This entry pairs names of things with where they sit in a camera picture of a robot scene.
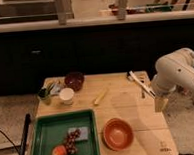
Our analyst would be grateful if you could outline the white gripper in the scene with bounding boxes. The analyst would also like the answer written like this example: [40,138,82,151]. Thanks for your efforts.
[151,75,175,112]

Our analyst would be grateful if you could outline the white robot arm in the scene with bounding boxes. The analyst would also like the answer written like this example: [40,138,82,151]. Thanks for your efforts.
[151,48,194,112]

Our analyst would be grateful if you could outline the red-orange bowl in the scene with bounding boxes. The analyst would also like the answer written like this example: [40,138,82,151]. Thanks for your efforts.
[102,118,134,151]

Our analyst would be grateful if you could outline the dark maroon bowl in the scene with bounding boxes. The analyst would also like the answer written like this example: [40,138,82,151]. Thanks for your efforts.
[64,71,85,92]

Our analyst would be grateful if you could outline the blue-grey sponge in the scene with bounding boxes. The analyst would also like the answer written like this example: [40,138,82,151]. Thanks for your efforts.
[68,126,89,142]

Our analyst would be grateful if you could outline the white cup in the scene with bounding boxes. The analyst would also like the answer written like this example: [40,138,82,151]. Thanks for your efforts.
[59,88,75,105]

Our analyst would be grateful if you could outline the dark red grapes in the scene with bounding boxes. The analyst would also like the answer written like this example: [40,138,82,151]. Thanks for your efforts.
[63,129,81,154]

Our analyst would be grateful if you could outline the silver foil packet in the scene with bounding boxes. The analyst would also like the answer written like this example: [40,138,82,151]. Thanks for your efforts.
[49,81,65,96]

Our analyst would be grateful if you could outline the green tray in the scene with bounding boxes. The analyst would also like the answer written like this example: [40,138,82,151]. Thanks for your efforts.
[31,110,100,155]

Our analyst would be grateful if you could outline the red apple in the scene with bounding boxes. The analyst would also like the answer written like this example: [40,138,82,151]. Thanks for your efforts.
[52,145,68,155]

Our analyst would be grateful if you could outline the black pole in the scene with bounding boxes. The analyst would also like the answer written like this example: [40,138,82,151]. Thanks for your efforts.
[19,114,31,155]

